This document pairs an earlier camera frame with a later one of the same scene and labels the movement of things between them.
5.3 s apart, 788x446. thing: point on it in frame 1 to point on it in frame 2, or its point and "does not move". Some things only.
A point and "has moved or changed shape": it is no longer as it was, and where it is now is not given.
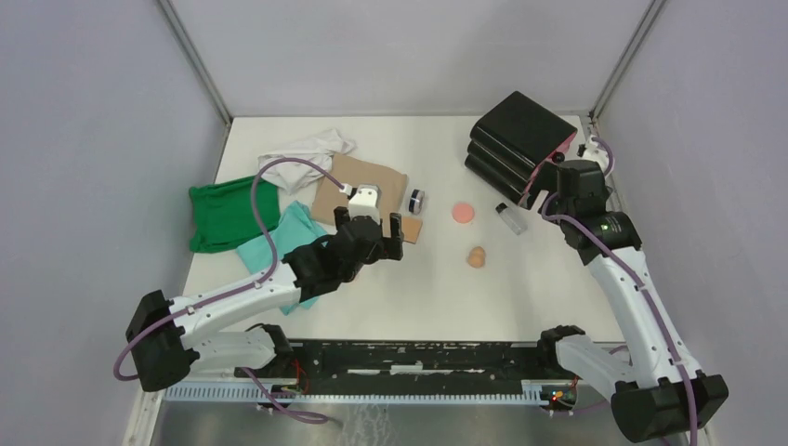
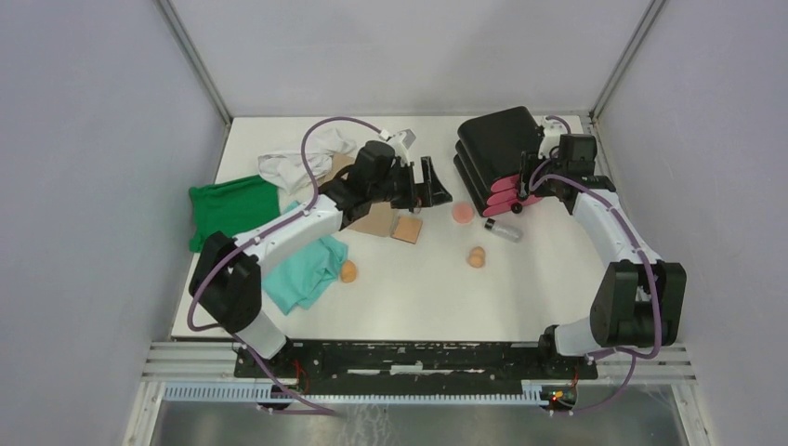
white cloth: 294,176 does not move
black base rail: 425,360 does not move
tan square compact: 411,227 does not move
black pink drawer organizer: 510,140 has moved or changed shape
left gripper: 390,247 to 422,195
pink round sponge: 463,213 does not move
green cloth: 223,214 does not move
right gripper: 558,180 to 529,159
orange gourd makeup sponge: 477,256 does not move
